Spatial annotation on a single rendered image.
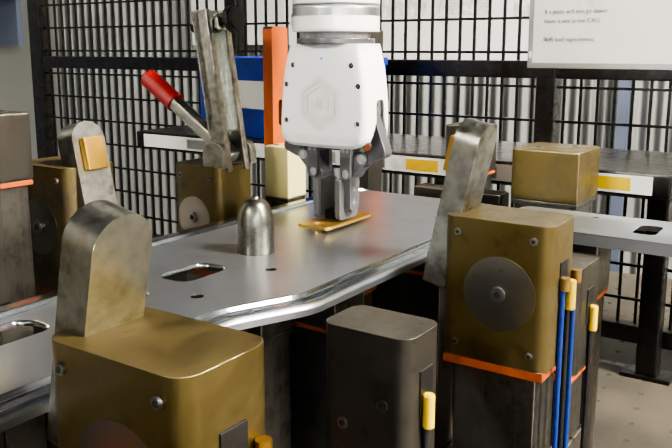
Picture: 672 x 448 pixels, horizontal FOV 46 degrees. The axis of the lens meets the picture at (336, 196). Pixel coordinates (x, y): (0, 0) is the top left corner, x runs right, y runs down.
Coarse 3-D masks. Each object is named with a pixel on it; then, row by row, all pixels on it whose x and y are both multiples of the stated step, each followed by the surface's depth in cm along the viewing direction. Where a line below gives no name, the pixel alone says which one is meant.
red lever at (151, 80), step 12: (156, 72) 91; (144, 84) 91; (156, 84) 90; (168, 84) 90; (156, 96) 90; (168, 96) 89; (180, 96) 90; (168, 108) 90; (180, 108) 88; (192, 108) 89; (192, 120) 88; (204, 120) 88; (204, 132) 87
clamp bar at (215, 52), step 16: (192, 16) 84; (208, 16) 83; (224, 16) 82; (240, 16) 83; (208, 32) 83; (224, 32) 86; (208, 48) 83; (224, 48) 86; (208, 64) 84; (224, 64) 86; (208, 80) 84; (224, 80) 86; (208, 96) 84; (224, 96) 86; (208, 112) 85; (224, 112) 84; (240, 112) 86; (208, 128) 85; (224, 128) 84; (240, 128) 86; (224, 144) 84; (240, 144) 87; (240, 160) 87
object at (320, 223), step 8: (328, 208) 80; (328, 216) 79; (360, 216) 80; (368, 216) 81; (304, 224) 77; (312, 224) 77; (320, 224) 77; (328, 224) 77; (336, 224) 77; (344, 224) 78
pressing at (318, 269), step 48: (384, 192) 98; (192, 240) 73; (288, 240) 73; (336, 240) 73; (384, 240) 73; (192, 288) 59; (240, 288) 59; (288, 288) 59; (336, 288) 60; (48, 336) 49; (0, 384) 42; (48, 384) 43; (0, 432) 39
